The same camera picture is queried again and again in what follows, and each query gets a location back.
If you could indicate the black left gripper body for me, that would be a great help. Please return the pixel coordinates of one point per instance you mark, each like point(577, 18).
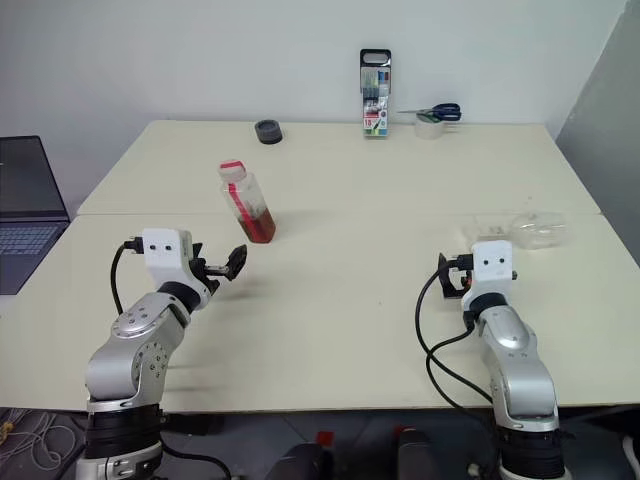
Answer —
point(205, 274)

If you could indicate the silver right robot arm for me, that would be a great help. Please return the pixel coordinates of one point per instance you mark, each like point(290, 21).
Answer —
point(515, 340)

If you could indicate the white red bottle cap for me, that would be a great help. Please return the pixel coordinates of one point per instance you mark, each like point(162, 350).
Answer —
point(231, 170)

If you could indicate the red tab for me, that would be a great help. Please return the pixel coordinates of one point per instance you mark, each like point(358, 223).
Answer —
point(325, 440)

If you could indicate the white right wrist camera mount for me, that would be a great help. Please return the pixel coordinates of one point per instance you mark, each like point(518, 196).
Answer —
point(492, 270)

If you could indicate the black round tape roll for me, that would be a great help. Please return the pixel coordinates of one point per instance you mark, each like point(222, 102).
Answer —
point(269, 132)

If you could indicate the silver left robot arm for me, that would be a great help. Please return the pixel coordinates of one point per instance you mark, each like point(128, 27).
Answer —
point(130, 325)

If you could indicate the clear plastic bottle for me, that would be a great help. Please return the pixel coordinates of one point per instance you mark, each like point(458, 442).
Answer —
point(255, 220)

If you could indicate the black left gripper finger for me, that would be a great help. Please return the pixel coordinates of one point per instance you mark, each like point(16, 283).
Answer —
point(237, 262)
point(197, 252)

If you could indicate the marker pen pack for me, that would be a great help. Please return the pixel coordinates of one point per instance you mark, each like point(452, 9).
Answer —
point(375, 100)

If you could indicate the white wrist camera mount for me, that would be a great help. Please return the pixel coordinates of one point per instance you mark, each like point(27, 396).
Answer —
point(162, 255)
point(492, 270)

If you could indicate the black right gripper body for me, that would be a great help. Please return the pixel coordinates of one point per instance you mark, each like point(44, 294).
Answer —
point(465, 274)

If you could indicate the clear tape roll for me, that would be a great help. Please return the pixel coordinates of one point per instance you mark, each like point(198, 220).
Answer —
point(425, 131)

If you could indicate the dark rounded shape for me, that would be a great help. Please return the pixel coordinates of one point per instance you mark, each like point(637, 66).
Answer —
point(305, 462)
point(417, 455)

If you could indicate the black block with pale knob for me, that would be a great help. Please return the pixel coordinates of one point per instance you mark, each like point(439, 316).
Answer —
point(474, 470)

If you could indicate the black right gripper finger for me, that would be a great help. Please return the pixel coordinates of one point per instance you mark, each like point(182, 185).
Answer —
point(443, 285)

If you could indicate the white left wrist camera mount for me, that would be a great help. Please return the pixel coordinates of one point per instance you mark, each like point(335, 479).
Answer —
point(162, 255)

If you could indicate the dark grey laptop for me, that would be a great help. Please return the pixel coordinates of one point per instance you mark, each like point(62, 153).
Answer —
point(25, 235)

